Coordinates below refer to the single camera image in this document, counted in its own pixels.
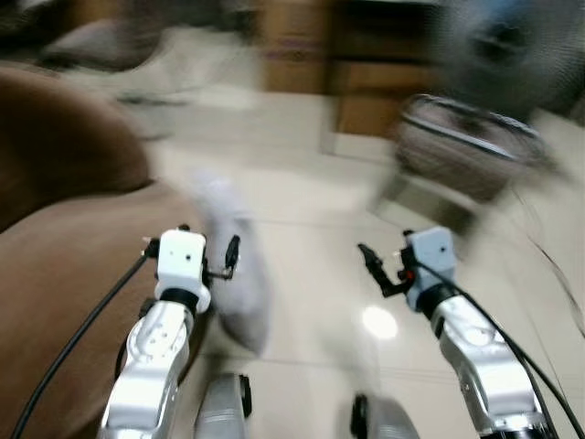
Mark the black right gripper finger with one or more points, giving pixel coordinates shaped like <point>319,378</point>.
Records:
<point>373,263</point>

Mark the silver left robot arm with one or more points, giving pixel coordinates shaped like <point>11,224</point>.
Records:
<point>151,366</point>

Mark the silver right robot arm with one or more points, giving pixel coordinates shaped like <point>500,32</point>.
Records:
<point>480,366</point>

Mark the brown fabric sofa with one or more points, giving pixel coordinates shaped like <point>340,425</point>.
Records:
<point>64,274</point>

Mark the silver left robot leg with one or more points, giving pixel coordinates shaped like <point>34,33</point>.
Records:
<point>224,412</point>

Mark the silver robot leg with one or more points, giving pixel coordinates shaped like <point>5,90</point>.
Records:
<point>224,412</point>
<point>388,422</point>

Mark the grey mesh basket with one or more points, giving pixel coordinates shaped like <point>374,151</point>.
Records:
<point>466,146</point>

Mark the silver right robot leg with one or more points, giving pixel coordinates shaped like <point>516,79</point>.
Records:
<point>388,422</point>

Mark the brown wooden cabinet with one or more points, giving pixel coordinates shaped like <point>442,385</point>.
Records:
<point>366,64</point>

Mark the grey cushion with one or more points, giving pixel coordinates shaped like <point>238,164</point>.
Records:
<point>101,44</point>

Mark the dark standing fan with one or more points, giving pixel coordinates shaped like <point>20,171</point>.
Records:
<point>507,46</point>

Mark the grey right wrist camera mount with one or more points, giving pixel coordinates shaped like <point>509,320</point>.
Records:
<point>430,261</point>

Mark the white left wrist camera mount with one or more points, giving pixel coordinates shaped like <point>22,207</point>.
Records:
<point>181,258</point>

